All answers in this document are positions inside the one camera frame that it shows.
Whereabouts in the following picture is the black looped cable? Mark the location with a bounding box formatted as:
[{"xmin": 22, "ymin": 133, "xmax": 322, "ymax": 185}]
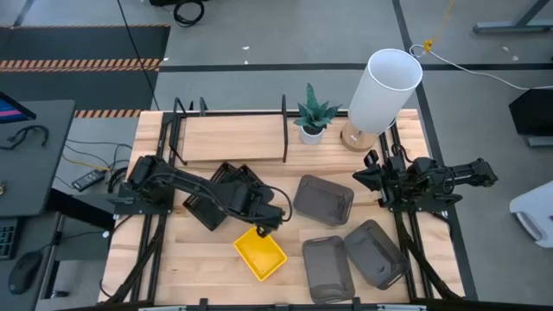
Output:
[{"xmin": 0, "ymin": 124, "xmax": 50, "ymax": 151}]

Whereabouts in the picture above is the dark grey desk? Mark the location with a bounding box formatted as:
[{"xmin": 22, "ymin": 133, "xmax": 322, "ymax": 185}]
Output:
[{"xmin": 0, "ymin": 99, "xmax": 77, "ymax": 217}]

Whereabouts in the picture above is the white lamp with wooden base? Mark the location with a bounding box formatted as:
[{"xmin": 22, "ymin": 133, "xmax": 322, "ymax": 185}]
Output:
[{"xmin": 340, "ymin": 48, "xmax": 424, "ymax": 153}]

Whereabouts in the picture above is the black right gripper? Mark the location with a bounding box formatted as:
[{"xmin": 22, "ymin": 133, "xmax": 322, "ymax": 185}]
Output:
[{"xmin": 352, "ymin": 149, "xmax": 406, "ymax": 209}]

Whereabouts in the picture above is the thin yellow wire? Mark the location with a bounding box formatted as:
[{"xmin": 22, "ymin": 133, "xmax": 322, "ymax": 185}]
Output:
[{"xmin": 61, "ymin": 153, "xmax": 112, "ymax": 173}]

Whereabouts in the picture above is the grey table leg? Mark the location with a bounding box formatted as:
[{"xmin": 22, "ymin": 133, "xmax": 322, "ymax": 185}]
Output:
[{"xmin": 472, "ymin": 0, "xmax": 553, "ymax": 35}]

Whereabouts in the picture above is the yellow plastic basket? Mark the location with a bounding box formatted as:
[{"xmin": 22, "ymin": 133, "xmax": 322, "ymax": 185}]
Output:
[{"xmin": 232, "ymin": 227, "xmax": 289, "ymax": 282}]

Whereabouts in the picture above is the coiled black cable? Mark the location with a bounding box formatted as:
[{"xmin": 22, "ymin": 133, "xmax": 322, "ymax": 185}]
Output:
[{"xmin": 149, "ymin": 0, "xmax": 207, "ymax": 29}]

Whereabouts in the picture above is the black box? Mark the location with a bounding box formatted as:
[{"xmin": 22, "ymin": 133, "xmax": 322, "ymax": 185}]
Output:
[{"xmin": 508, "ymin": 88, "xmax": 553, "ymax": 137}]

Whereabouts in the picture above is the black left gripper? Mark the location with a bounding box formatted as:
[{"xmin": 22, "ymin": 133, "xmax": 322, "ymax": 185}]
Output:
[{"xmin": 245, "ymin": 201, "xmax": 288, "ymax": 238}]

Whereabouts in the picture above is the grey translucent plastic basket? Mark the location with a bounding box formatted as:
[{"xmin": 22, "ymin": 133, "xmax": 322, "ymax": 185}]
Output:
[
  {"xmin": 344, "ymin": 219, "xmax": 411, "ymax": 291},
  {"xmin": 302, "ymin": 235, "xmax": 356, "ymax": 305},
  {"xmin": 292, "ymin": 174, "xmax": 355, "ymax": 227}
]

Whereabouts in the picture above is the black slotted plastic basket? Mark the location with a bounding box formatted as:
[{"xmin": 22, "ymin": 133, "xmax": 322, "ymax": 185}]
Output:
[
  {"xmin": 182, "ymin": 189, "xmax": 230, "ymax": 232},
  {"xmin": 210, "ymin": 162, "xmax": 256, "ymax": 194},
  {"xmin": 235, "ymin": 163, "xmax": 276, "ymax": 203}
]

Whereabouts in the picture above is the black keyboard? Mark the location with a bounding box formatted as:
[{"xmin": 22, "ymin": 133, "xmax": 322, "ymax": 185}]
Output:
[{"xmin": 0, "ymin": 218, "xmax": 19, "ymax": 261}]

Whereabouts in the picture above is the black aluminium rig frame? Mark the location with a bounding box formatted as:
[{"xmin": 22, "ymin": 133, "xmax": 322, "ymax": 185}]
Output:
[{"xmin": 99, "ymin": 97, "xmax": 476, "ymax": 311}]

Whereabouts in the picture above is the wooden shelf with black frame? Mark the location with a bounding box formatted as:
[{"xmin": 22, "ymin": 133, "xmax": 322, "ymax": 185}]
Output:
[{"xmin": 172, "ymin": 93, "xmax": 289, "ymax": 168}]

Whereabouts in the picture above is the green plant in white pot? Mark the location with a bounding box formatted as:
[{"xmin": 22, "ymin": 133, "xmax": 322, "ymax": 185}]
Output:
[{"xmin": 293, "ymin": 82, "xmax": 343, "ymax": 146}]

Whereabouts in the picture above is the black mat with hazard stripes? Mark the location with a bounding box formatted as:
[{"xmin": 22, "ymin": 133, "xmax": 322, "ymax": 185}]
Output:
[{"xmin": 0, "ymin": 24, "xmax": 172, "ymax": 118}]

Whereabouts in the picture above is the white floor cable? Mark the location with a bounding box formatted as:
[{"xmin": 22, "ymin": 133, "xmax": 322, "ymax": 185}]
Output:
[{"xmin": 409, "ymin": 42, "xmax": 553, "ymax": 92}]

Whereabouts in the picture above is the computer monitor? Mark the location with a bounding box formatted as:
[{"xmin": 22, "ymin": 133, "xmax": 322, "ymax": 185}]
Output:
[{"xmin": 0, "ymin": 91, "xmax": 38, "ymax": 125}]

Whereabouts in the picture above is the yellow floor cable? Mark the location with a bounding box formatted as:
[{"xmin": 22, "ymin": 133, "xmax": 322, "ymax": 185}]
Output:
[{"xmin": 423, "ymin": 0, "xmax": 455, "ymax": 54}]

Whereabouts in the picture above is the white plastic object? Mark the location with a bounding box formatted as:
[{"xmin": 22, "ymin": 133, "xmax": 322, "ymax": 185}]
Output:
[{"xmin": 509, "ymin": 181, "xmax": 553, "ymax": 249}]

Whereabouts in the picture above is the black power adapter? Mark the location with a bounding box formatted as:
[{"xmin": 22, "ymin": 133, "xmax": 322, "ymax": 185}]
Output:
[{"xmin": 71, "ymin": 168, "xmax": 107, "ymax": 193}]

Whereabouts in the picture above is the thin black floor cable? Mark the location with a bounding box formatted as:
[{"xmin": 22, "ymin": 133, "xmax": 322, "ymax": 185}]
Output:
[{"xmin": 116, "ymin": 0, "xmax": 161, "ymax": 111}]

